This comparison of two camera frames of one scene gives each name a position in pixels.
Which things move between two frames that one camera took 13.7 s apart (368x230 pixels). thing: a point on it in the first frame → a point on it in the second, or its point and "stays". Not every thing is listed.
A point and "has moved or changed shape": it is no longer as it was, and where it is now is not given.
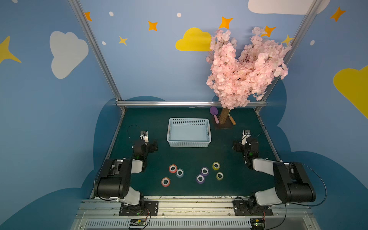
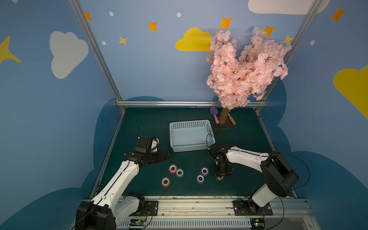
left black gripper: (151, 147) → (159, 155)
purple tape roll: (200, 178) stays
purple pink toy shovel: (214, 111) stays
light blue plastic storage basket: (187, 132) has moved or changed shape
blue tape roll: (179, 173) stays
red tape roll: (173, 168) stays
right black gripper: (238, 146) → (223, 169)
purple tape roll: (204, 171) stays
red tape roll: (165, 181) stays
